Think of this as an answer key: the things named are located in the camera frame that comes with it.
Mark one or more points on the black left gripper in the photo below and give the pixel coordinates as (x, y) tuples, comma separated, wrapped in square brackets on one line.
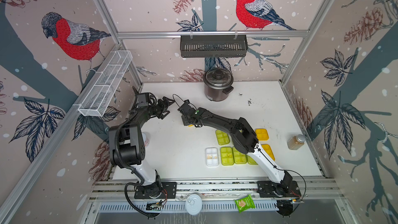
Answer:
[(163, 107)]

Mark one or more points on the amber glass jar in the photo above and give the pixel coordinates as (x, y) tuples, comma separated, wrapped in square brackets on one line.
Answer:
[(296, 142)]

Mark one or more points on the white round lid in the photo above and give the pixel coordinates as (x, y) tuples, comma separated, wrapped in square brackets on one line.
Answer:
[(193, 204)]

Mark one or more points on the clear white pillbox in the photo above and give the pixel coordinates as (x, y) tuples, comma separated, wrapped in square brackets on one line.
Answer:
[(212, 157)]

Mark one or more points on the large green pillbox front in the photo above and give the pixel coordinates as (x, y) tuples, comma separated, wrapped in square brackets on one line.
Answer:
[(239, 158)]

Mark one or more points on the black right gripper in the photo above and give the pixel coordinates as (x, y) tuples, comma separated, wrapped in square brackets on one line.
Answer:
[(185, 122)]

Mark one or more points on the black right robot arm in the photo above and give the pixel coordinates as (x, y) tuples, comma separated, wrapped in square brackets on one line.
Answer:
[(244, 140)]

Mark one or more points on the black hanging wire basket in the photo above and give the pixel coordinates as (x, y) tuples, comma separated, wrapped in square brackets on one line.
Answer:
[(213, 46)]

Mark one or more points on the green snack packet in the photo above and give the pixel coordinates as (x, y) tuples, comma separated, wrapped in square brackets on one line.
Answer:
[(245, 203)]

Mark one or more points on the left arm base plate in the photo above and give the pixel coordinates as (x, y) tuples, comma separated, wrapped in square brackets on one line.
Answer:
[(157, 191)]

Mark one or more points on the small white cup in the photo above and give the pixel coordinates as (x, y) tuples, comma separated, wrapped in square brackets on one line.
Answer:
[(145, 139)]

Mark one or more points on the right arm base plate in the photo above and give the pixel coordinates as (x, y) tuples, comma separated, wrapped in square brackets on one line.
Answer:
[(268, 189)]

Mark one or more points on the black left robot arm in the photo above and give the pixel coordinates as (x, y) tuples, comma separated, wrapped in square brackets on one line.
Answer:
[(127, 146)]

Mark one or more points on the silver rice cooker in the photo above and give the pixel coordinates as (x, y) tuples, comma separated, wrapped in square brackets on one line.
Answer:
[(218, 84)]

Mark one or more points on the white wire mesh shelf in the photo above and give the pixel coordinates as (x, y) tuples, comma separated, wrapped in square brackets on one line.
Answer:
[(100, 95)]

